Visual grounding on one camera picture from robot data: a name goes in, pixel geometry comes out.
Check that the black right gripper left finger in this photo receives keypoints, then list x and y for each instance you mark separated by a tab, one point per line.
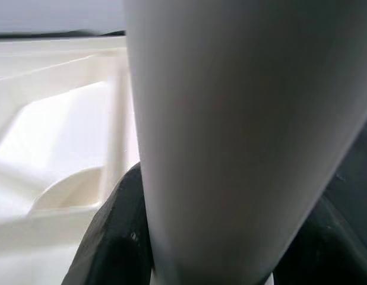
118	237

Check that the white plastic table leg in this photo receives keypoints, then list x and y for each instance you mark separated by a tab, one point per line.
231	118

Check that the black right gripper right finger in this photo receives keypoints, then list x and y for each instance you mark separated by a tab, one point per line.
335	255

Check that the white plastic table top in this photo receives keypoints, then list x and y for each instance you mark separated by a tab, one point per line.
53	133

